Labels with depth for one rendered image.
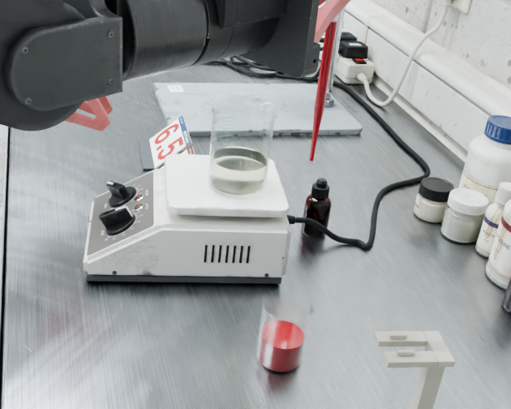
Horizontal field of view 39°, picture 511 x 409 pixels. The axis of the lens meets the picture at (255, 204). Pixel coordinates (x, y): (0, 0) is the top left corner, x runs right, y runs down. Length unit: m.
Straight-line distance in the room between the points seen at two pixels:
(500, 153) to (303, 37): 0.51
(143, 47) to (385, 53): 1.01
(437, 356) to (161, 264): 0.32
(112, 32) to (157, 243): 0.40
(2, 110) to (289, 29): 0.18
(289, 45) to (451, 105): 0.74
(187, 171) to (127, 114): 0.38
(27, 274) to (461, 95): 0.68
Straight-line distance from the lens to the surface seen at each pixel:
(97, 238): 0.74
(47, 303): 0.71
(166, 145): 0.98
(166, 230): 0.70
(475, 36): 1.18
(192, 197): 0.71
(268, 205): 0.71
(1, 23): 0.31
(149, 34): 0.36
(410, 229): 0.90
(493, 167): 0.90
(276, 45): 0.43
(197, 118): 1.10
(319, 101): 0.54
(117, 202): 0.78
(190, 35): 0.38
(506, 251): 0.81
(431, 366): 0.50
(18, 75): 0.31
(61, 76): 0.33
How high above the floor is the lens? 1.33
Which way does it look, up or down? 29 degrees down
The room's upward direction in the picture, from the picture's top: 7 degrees clockwise
